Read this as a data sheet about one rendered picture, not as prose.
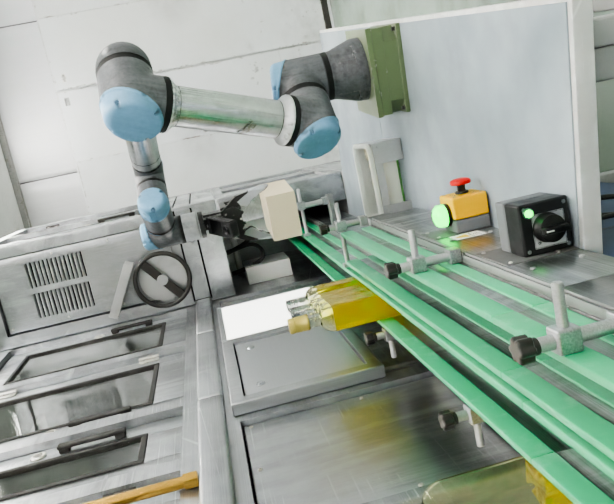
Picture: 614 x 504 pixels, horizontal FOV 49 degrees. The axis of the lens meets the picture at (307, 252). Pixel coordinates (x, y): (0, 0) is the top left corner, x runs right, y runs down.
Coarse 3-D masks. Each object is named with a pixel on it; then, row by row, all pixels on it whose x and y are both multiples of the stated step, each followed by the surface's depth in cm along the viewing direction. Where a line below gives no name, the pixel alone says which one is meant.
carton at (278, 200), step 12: (264, 192) 175; (276, 192) 172; (288, 192) 171; (264, 204) 178; (276, 204) 171; (288, 204) 172; (264, 216) 187; (276, 216) 172; (288, 216) 172; (276, 228) 173; (288, 228) 173; (300, 228) 174; (276, 240) 174
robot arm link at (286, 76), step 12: (288, 60) 160; (300, 60) 159; (312, 60) 159; (276, 72) 158; (288, 72) 158; (300, 72) 157; (312, 72) 158; (324, 72) 158; (276, 84) 157; (288, 84) 157; (300, 84) 155; (312, 84) 156; (324, 84) 159; (276, 96) 158
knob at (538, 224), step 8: (544, 216) 98; (552, 216) 97; (560, 216) 97; (536, 224) 98; (544, 224) 97; (552, 224) 97; (560, 224) 97; (568, 224) 96; (536, 232) 98; (544, 232) 96; (552, 232) 96; (560, 232) 98; (544, 240) 98; (552, 240) 98
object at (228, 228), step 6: (216, 216) 177; (210, 222) 176; (216, 222) 174; (222, 222) 171; (228, 222) 170; (234, 222) 170; (210, 228) 177; (216, 228) 175; (222, 228) 172; (228, 228) 170; (234, 228) 170; (216, 234) 176; (222, 234) 174; (228, 234) 170; (234, 234) 170
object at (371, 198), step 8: (360, 144) 179; (360, 152) 188; (368, 152) 173; (360, 160) 189; (368, 160) 189; (360, 168) 189; (368, 168) 189; (360, 176) 190; (368, 176) 190; (376, 176) 175; (360, 184) 190; (368, 184) 190; (376, 184) 174; (368, 192) 191; (376, 192) 174; (368, 200) 191; (376, 200) 175; (368, 208) 191; (376, 208) 192; (368, 216) 191
